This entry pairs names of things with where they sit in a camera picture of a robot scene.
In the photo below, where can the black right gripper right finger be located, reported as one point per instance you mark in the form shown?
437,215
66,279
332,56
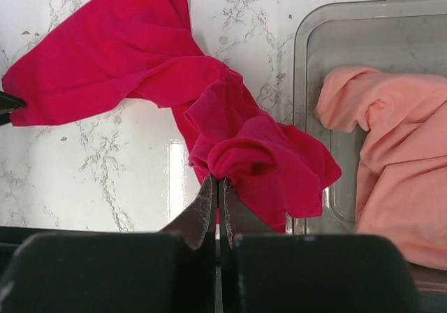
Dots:
240,227

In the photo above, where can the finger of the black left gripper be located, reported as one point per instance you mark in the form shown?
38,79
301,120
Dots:
8,104

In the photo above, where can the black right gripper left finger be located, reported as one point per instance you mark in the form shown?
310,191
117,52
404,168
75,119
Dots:
196,224

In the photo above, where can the crimson red t shirt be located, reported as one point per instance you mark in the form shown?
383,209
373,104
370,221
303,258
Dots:
111,50

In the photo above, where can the peach pink t shirt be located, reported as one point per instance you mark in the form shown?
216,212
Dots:
401,179

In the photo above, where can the clear plastic bin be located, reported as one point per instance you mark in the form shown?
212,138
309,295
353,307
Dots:
393,36

